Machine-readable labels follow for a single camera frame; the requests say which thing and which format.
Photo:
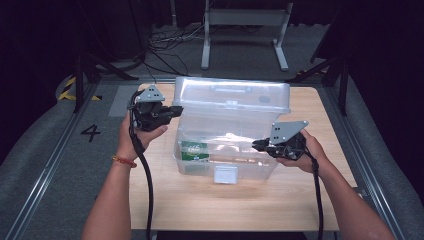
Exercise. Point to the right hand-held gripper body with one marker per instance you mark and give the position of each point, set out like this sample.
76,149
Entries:
286,133

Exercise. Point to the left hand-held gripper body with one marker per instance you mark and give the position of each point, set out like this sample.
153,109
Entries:
150,115

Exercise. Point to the green paper box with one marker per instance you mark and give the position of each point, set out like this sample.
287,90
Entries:
195,151

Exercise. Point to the clear plastic storage box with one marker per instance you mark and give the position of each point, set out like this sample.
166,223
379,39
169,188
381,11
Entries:
230,96

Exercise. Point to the person's left hand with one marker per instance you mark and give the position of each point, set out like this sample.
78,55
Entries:
130,143

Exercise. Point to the person's right hand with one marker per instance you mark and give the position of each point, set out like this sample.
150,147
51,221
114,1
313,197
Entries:
315,153

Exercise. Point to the black metal stand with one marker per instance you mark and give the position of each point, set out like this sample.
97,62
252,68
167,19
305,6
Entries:
343,90
79,83

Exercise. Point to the yellow black hazard tape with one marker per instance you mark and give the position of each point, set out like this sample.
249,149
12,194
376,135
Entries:
68,95

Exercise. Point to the grey metal stand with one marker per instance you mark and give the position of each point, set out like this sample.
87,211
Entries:
246,16

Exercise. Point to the grey floor rail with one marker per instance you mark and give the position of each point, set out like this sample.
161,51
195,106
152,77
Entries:
353,133
50,166

